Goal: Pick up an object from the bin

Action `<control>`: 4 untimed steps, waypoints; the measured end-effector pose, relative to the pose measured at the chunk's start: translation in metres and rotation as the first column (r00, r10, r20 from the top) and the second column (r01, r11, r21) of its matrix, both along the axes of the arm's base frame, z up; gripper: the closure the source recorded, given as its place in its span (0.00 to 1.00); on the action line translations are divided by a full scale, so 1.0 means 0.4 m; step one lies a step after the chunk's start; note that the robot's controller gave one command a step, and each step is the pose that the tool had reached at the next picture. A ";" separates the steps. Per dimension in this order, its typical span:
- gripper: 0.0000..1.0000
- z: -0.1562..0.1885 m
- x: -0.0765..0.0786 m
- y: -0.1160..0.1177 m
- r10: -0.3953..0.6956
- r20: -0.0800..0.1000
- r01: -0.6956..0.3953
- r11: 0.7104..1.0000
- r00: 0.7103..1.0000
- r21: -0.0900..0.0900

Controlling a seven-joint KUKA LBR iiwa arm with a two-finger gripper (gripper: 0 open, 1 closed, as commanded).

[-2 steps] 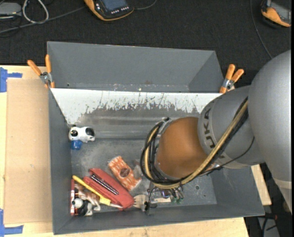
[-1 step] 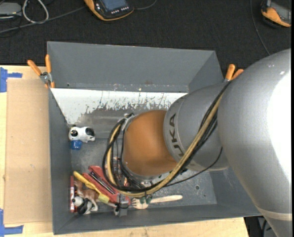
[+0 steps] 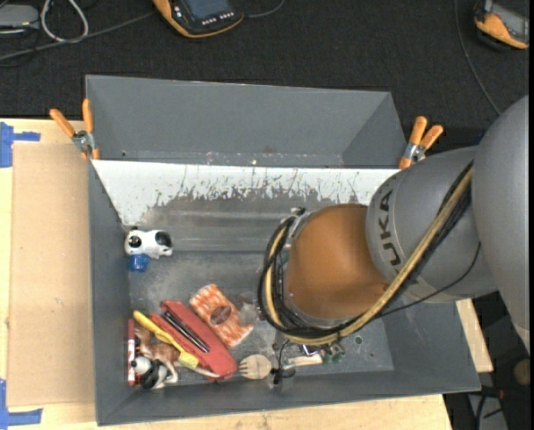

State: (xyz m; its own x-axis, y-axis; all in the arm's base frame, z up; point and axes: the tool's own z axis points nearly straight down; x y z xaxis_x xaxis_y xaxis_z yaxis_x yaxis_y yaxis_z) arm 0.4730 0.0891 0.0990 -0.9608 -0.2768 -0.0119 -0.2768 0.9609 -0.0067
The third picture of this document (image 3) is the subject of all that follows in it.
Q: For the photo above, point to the white and black toy cow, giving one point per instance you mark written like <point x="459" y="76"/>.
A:
<point x="148" y="242"/>

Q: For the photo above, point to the wooden fork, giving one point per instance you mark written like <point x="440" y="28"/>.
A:
<point x="255" y="367"/>

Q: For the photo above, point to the red flat case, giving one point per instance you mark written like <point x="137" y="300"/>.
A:
<point x="213" y="354"/>

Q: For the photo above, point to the yellow flat tool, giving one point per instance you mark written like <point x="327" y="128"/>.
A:
<point x="159" y="332"/>

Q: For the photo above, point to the orange and white packet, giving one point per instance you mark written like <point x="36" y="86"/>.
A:
<point x="213" y="300"/>

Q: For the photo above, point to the brown toy animal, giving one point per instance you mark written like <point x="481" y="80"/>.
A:
<point x="164" y="353"/>

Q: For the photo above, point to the black and white toy animal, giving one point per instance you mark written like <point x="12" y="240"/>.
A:
<point x="148" y="372"/>

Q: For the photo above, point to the brown cardboard board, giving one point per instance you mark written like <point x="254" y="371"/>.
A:
<point x="47" y="262"/>

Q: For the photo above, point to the grey metal bin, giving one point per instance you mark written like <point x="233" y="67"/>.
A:
<point x="231" y="123"/>

